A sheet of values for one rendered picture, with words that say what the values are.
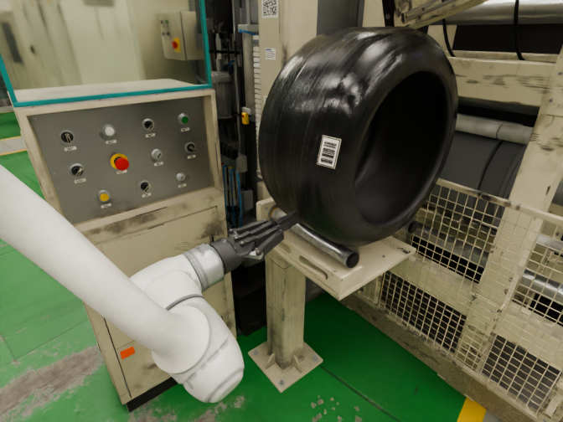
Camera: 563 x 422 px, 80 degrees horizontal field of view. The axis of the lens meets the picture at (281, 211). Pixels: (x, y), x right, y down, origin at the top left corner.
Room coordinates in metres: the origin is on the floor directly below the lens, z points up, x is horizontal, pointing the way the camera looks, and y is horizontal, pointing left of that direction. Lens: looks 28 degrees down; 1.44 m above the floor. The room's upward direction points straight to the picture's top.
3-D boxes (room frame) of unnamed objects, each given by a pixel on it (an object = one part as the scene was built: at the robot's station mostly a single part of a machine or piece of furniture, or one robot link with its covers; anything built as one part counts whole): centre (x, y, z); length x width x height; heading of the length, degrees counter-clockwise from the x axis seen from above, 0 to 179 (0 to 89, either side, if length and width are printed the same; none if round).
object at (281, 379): (1.14, -0.02, 0.02); 0.27 x 0.27 x 0.04; 38
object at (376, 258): (0.95, -0.19, 0.80); 0.37 x 0.36 x 0.02; 128
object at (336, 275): (0.87, -0.08, 0.84); 0.36 x 0.09 x 0.06; 38
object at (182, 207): (1.16, 0.56, 0.63); 0.56 x 0.41 x 1.27; 128
